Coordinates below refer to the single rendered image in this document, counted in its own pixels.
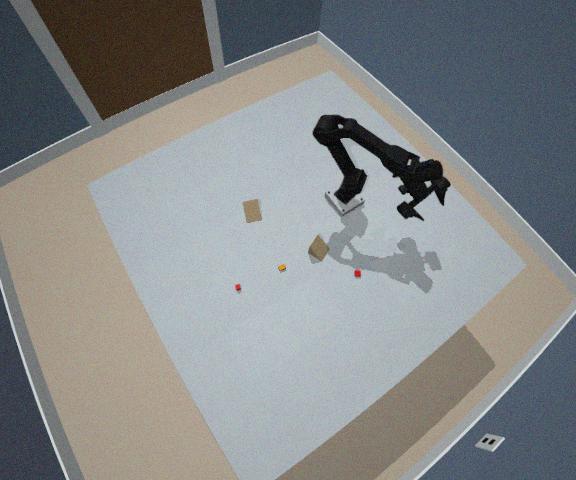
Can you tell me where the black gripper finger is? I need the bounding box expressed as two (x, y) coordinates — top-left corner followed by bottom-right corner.
(410, 210), (424, 221)
(434, 188), (448, 206)

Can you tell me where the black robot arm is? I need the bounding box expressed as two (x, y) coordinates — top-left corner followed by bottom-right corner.
(313, 114), (443, 204)

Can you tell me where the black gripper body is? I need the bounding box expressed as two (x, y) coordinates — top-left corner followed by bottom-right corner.
(397, 177), (451, 219)

